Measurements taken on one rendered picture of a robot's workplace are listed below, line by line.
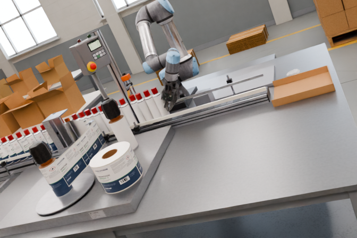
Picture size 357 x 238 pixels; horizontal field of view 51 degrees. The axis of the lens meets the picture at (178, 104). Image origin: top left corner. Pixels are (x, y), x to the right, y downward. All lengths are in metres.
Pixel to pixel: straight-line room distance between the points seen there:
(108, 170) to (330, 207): 1.19
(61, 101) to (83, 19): 4.78
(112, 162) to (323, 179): 0.84
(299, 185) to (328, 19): 3.90
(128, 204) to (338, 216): 1.09
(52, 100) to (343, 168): 3.05
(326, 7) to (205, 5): 3.01
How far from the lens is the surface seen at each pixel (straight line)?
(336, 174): 1.37
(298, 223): 2.15
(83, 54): 2.27
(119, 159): 1.64
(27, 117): 4.26
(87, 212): 1.71
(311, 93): 1.92
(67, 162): 1.93
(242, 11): 7.39
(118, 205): 1.62
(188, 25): 7.64
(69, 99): 3.83
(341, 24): 5.14
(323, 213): 2.17
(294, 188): 1.35
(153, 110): 2.20
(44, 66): 6.75
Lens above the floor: 1.63
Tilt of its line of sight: 18 degrees down
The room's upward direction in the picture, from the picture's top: 24 degrees counter-clockwise
